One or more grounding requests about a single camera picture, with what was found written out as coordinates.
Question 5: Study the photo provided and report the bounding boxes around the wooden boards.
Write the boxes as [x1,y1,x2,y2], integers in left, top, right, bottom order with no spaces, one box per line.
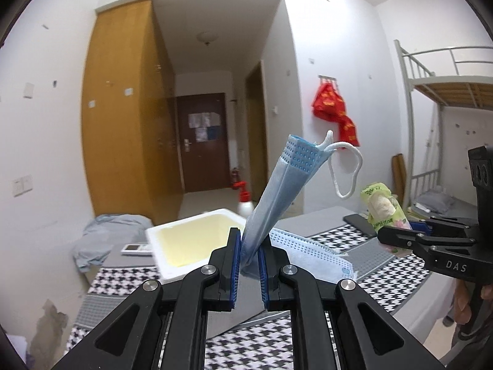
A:
[392,154,408,205]

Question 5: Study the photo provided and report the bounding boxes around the wooden wardrobe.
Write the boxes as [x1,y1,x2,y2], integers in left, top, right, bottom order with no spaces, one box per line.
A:
[81,0,185,220]

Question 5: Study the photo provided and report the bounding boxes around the white light switch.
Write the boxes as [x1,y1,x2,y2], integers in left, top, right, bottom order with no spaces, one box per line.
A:
[11,176,35,196]

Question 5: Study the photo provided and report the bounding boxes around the metal bunk bed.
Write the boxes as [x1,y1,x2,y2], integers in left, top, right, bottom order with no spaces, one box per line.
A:
[393,39,493,240]

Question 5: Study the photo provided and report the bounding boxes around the white foam box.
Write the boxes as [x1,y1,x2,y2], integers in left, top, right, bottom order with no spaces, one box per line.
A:
[145,208,247,283]

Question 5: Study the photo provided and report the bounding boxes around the blue-grey crumpled garment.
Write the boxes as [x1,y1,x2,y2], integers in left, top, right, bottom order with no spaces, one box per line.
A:
[73,214,155,274]

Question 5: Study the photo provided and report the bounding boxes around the green tissue packet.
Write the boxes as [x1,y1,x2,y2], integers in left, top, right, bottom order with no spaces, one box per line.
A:
[360,183,409,257]

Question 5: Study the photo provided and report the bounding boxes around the houndstooth blanket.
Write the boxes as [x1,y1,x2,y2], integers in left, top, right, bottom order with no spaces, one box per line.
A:
[65,221,432,370]

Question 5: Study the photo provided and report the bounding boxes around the dark brown entrance door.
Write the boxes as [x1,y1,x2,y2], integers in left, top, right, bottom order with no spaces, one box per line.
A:
[176,92,226,194]

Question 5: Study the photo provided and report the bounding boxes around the grey cloth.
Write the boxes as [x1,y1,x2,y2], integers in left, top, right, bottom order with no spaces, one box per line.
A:
[204,270,293,342]

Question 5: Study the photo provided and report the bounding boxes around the red-headed spray bottle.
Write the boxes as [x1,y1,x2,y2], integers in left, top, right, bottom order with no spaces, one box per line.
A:
[231,180,255,216]

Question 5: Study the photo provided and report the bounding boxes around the red plastic bag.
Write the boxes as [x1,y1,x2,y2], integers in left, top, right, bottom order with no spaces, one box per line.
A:
[311,83,347,122]
[337,116,361,147]

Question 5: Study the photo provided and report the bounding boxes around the person's right hand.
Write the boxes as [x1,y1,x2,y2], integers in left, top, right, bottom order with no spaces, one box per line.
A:
[454,277,481,326]

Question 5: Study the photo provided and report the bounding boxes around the blue face mask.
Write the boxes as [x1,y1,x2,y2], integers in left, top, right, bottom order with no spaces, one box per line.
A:
[269,228,357,284]
[241,130,365,278]

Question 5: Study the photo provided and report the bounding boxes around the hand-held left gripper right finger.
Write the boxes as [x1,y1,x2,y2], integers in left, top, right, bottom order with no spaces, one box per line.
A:
[257,246,447,370]

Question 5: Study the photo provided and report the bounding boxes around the grey folded bedding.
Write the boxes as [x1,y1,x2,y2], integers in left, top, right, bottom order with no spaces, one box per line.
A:
[414,193,455,213]

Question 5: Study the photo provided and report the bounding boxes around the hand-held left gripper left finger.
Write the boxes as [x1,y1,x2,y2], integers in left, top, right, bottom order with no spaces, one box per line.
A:
[50,228,243,370]

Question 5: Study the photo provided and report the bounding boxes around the wooden side door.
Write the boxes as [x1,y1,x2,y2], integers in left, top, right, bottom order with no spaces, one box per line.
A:
[245,60,268,209]

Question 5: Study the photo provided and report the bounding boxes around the black smartphone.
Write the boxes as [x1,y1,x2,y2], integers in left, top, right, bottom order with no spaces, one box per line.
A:
[343,213,377,238]

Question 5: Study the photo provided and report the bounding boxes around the white remote control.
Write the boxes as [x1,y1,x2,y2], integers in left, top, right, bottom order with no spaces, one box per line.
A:
[121,242,153,256]

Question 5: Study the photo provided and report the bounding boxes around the papers on door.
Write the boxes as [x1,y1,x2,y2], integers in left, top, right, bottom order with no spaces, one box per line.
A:
[188,112,222,142]

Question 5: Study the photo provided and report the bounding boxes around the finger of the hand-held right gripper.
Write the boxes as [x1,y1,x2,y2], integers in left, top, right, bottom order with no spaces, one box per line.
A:
[408,216,478,236]
[377,225,476,257]

